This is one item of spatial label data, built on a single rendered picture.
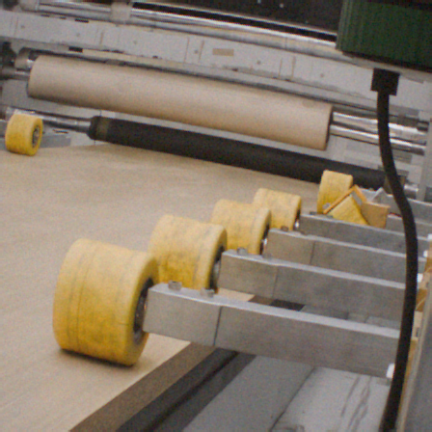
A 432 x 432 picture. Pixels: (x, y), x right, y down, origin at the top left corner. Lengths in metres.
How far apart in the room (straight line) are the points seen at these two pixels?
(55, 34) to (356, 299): 2.27
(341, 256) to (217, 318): 0.50
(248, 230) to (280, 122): 1.81
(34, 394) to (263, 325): 0.18
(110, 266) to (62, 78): 2.43
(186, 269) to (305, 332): 0.26
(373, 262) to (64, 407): 0.65
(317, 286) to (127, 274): 0.28
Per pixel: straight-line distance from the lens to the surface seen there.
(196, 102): 3.14
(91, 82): 3.21
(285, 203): 1.56
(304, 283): 1.07
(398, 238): 1.56
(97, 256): 0.83
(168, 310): 0.83
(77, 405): 0.73
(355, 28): 0.51
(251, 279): 1.07
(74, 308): 0.82
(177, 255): 1.06
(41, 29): 3.27
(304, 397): 2.06
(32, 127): 2.43
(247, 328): 0.82
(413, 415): 0.26
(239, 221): 1.31
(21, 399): 0.72
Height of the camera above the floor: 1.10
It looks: 6 degrees down
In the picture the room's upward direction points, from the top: 10 degrees clockwise
